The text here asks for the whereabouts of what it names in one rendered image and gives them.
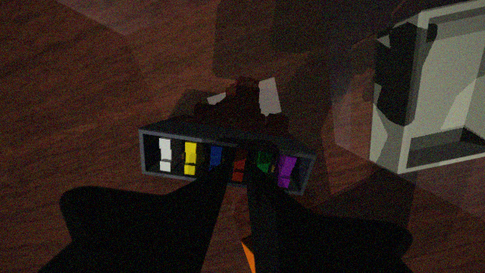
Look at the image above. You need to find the dark grey fuse block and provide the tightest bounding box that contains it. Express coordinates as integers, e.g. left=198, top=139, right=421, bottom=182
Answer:
left=139, top=119, right=317, bottom=195

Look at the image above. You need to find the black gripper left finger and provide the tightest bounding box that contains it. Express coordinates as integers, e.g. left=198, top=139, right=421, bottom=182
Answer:
left=59, top=160, right=230, bottom=273

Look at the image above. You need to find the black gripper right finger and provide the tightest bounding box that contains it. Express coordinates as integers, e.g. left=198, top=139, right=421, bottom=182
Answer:
left=247, top=164, right=412, bottom=273

